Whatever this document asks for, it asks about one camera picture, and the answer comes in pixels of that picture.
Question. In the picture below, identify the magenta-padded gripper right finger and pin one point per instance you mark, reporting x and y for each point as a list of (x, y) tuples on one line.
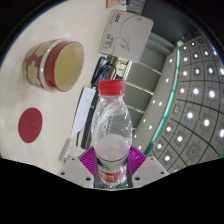
[(148, 168)]

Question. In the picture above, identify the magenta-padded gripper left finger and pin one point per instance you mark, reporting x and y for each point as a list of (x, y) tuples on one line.
[(75, 168)]

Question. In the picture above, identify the clear red-capped water bottle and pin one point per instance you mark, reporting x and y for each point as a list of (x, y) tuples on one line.
[(111, 126)]

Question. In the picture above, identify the white paper sheet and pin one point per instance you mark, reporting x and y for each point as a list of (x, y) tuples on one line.
[(83, 110)]

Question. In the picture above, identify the flat round red coaster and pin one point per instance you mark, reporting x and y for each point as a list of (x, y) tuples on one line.
[(30, 125)]

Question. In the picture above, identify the ceiling spot lights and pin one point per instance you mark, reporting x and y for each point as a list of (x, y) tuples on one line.
[(196, 90)]

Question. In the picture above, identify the black conference phone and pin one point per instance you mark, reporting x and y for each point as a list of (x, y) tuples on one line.
[(101, 71)]

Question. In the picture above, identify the red and cream mug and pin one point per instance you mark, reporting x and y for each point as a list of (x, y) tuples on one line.
[(36, 66)]

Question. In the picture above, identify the white copy paper box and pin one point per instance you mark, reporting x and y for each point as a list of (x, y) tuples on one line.
[(128, 33)]

